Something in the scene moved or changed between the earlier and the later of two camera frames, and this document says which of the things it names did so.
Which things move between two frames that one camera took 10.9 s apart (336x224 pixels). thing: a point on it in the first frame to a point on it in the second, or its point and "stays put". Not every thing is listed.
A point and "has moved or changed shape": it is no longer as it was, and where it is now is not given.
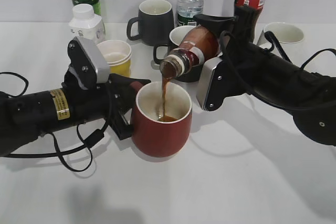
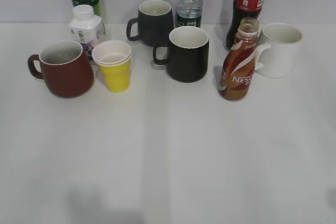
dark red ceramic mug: (161, 117) to (65, 68)
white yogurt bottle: (85, 24) stays put
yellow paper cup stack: (117, 55) stays put
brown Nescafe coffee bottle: (197, 45) has moved or changed shape
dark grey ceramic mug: (156, 21) stays put
